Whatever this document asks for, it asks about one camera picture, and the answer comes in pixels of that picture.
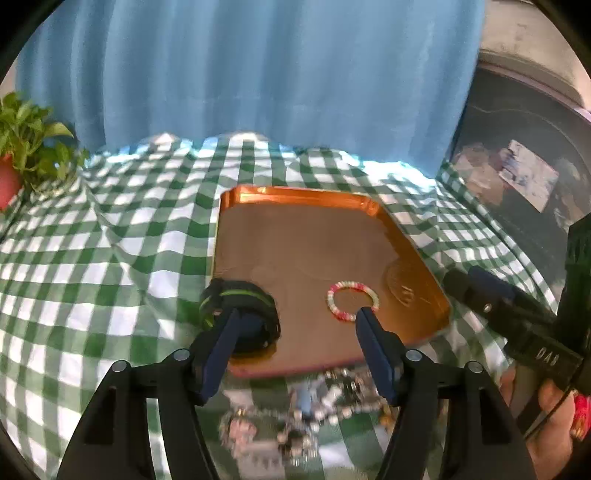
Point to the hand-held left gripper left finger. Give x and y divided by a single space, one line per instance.
220 350

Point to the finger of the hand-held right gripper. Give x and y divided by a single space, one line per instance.
494 286
461 288

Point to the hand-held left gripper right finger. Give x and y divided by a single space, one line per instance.
374 355

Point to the black green-striped wristwatch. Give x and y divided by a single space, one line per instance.
217 291

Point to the orange metal tray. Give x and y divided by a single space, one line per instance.
300 244

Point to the person's right hand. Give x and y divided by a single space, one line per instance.
554 438

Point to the green white checkered tablecloth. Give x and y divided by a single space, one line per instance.
92 277

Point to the red plant pot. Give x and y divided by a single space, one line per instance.
7 184

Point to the blue curtain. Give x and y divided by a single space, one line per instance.
254 69

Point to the green leafy plant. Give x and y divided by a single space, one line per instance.
32 138

